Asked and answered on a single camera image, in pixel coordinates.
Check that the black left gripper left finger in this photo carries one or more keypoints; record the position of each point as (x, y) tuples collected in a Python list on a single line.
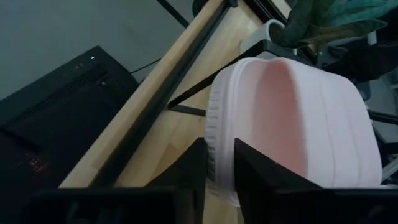
[(124, 205)]

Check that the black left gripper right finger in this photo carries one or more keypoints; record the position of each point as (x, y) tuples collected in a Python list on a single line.
[(295, 205)]

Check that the pink foam slide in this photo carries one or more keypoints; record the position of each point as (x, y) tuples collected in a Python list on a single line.
[(326, 124)]

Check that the wooden shelf with black legs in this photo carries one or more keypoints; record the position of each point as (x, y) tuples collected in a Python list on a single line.
[(186, 110)]

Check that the black computer tower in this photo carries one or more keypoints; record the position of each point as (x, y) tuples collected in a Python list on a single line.
[(62, 109)]

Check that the green plant in white pot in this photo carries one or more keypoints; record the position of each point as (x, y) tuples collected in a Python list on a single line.
[(311, 21)]

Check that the black aluminium table frame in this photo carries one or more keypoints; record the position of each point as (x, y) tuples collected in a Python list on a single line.
[(155, 104)]

